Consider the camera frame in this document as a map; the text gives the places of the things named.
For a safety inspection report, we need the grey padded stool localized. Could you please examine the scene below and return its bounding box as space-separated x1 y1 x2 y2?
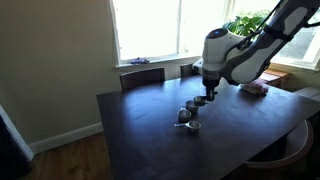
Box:
294 87 320 103

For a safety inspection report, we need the white framed window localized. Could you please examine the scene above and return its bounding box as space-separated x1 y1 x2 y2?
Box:
229 0 320 72
109 0 231 67

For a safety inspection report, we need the dark wooden dining chair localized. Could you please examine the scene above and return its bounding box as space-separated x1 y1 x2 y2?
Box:
179 63 195 79
119 67 166 91

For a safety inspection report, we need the white baseboard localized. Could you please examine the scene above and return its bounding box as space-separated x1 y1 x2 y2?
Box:
28 122 104 155

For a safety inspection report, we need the curved back wooden chair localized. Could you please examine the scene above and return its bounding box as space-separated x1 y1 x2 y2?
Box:
244 119 314 171

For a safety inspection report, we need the smallest steel measuring cup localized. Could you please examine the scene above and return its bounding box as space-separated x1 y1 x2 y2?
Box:
174 120 202 134

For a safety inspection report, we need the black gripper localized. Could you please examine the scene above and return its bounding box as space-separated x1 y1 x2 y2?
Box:
202 78 220 102

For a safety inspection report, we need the one-third steel measuring cup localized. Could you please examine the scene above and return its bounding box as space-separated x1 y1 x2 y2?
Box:
177 107 193 124

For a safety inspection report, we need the white door frame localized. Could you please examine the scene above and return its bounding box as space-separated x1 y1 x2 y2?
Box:
0 104 35 163

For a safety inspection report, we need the blue object on sill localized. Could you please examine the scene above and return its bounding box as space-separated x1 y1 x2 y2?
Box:
129 57 151 65

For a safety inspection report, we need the green potted plant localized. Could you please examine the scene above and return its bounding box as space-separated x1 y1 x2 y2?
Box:
222 13 269 38

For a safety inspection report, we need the half steel measuring cup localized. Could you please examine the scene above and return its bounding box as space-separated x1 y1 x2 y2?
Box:
193 95 210 107

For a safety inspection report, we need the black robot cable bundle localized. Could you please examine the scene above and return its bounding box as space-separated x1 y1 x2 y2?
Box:
233 0 320 48

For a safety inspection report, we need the wooden bench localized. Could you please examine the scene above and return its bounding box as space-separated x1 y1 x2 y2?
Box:
259 67 292 88

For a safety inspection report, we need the clear plastic bag of items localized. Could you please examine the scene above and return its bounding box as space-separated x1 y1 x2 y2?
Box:
239 79 270 96

